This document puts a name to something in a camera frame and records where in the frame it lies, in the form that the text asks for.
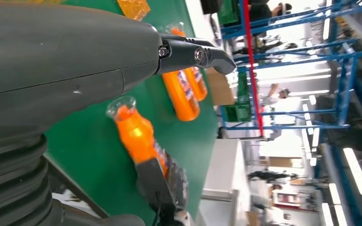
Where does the person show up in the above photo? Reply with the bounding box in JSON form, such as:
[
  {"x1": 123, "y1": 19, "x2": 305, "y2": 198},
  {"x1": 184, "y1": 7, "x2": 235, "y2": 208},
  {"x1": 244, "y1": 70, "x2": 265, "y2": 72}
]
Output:
[
  {"x1": 259, "y1": 82, "x2": 294, "y2": 107},
  {"x1": 247, "y1": 169, "x2": 299, "y2": 184},
  {"x1": 249, "y1": 0, "x2": 293, "y2": 23}
]

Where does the orange detergent bottle clear cap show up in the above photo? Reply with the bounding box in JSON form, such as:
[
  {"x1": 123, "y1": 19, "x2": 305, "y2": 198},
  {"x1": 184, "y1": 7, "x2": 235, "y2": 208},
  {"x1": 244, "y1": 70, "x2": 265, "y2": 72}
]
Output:
[
  {"x1": 184, "y1": 65, "x2": 208, "y2": 102},
  {"x1": 106, "y1": 96, "x2": 175, "y2": 180},
  {"x1": 161, "y1": 22, "x2": 201, "y2": 122}
]

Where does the green plastic crate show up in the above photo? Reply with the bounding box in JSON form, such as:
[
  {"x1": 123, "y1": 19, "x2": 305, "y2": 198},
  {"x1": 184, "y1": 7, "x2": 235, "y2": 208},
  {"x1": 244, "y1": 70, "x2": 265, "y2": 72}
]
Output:
[
  {"x1": 217, "y1": 0, "x2": 242, "y2": 27},
  {"x1": 223, "y1": 73, "x2": 254, "y2": 123}
]

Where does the white board table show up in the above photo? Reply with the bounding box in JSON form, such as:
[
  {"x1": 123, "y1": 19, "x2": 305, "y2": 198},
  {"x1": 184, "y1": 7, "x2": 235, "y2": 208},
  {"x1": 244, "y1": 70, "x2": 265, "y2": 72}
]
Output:
[{"x1": 199, "y1": 138, "x2": 250, "y2": 226}]

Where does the brown cardboard box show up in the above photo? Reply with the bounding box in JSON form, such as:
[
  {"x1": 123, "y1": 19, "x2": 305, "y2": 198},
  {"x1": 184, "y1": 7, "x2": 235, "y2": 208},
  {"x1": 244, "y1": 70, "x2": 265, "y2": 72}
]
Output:
[{"x1": 206, "y1": 68, "x2": 236, "y2": 107}]

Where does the blue metal rack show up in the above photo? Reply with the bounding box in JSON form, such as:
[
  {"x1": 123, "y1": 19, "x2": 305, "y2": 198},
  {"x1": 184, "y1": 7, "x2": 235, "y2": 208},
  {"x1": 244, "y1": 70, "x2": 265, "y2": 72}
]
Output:
[{"x1": 220, "y1": 0, "x2": 362, "y2": 132}]

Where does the yellow taped cardboard mat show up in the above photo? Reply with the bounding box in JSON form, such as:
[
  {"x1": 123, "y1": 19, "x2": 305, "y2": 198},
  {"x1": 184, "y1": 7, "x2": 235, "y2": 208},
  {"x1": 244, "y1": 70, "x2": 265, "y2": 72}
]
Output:
[{"x1": 115, "y1": 0, "x2": 152, "y2": 22}]

